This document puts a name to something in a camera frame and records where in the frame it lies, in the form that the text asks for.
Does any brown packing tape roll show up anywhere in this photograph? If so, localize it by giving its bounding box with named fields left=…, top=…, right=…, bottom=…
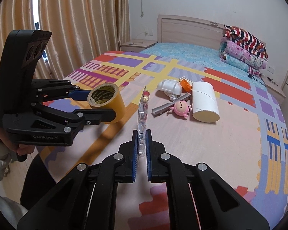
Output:
left=87, top=83, right=126, bottom=124

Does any clear plastic blister pack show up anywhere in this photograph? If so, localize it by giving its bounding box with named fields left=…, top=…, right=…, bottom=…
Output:
left=138, top=87, right=150, bottom=157

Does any grey plastic channel strip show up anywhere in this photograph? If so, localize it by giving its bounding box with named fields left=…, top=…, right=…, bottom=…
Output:
left=152, top=94, right=191, bottom=116

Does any pink round doll toy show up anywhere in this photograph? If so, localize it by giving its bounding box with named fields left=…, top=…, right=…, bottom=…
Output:
left=168, top=100, right=191, bottom=118

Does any white paper roll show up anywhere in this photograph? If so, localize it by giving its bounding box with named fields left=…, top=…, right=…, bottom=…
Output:
left=192, top=81, right=220, bottom=123

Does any white plastic container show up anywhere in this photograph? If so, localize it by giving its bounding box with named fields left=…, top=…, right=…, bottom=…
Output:
left=157, top=80, right=183, bottom=101

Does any orange plastic lid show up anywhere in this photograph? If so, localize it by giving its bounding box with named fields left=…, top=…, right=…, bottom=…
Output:
left=179, top=77, right=192, bottom=92

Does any person's left hand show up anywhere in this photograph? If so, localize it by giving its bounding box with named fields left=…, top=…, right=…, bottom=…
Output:
left=0, top=128, right=35, bottom=156

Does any colourful patterned bed mat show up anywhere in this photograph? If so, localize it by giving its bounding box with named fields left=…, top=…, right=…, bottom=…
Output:
left=38, top=51, right=288, bottom=227

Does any left wooden nightstand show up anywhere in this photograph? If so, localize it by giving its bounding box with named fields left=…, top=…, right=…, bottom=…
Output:
left=120, top=39, right=157, bottom=53

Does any wooden nightstand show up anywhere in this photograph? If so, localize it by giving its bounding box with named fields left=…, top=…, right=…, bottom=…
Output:
left=262, top=75, right=286, bottom=105
left=120, top=39, right=157, bottom=53

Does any golden striped curtain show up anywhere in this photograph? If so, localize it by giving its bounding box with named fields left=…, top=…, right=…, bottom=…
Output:
left=0, top=0, right=130, bottom=79

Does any wooden headboard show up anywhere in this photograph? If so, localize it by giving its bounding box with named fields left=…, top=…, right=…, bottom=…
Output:
left=157, top=14, right=267, bottom=48

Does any blue floral bed sheet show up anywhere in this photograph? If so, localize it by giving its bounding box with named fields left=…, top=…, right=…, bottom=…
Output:
left=141, top=43, right=267, bottom=91

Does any right wooden nightstand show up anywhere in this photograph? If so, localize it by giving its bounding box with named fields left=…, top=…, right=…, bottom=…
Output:
left=262, top=75, right=286, bottom=105

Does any pink purple folded quilt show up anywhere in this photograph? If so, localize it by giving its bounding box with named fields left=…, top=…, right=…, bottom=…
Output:
left=219, top=37, right=267, bottom=77

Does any striped folded blanket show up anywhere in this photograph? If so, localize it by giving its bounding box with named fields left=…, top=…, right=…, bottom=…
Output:
left=224, top=25, right=266, bottom=55

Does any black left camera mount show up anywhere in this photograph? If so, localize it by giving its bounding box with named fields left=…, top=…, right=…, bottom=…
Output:
left=0, top=30, right=52, bottom=110

